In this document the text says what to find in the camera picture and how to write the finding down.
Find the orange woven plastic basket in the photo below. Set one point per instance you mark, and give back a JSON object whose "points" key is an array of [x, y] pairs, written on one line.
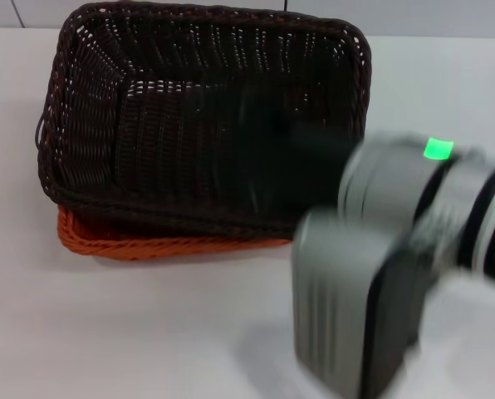
{"points": [[148, 246]]}

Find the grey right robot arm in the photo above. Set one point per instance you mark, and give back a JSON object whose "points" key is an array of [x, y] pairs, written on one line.
{"points": [[397, 178]]}

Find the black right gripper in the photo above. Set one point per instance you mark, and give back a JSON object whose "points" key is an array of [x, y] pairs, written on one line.
{"points": [[310, 166]]}

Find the grey ridged wrist camera box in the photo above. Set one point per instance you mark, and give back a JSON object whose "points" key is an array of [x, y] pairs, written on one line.
{"points": [[334, 299]]}

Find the dark brown woven plastic basket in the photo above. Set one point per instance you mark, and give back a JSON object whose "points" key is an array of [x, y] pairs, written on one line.
{"points": [[168, 145]]}

